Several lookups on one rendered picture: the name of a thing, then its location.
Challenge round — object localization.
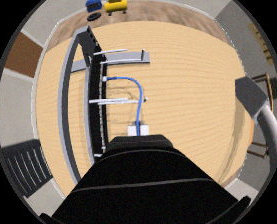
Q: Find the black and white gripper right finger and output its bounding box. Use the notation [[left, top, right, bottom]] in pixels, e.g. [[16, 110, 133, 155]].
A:
[[139, 121, 149, 135]]

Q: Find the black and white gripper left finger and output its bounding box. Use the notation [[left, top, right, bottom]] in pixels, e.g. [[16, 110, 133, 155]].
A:
[[127, 121, 137, 136]]

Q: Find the black metal rack frame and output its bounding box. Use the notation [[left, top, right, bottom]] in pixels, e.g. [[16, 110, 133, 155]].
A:
[[57, 25, 150, 186]]

